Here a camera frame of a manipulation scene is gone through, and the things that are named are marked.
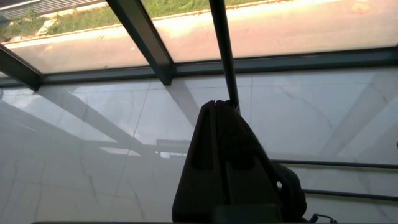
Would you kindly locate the black garment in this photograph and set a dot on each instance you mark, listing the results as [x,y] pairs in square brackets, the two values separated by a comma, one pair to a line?
[239,133]

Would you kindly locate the window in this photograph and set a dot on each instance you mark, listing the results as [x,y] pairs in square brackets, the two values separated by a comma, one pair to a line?
[149,40]

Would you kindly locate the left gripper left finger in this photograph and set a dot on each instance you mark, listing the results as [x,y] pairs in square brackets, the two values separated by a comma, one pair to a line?
[199,186]

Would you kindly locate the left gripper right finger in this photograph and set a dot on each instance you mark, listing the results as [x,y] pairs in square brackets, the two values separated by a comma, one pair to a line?
[252,193]

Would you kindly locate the black clothes rack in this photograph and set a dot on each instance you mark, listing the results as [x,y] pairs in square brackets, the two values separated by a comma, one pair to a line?
[225,46]

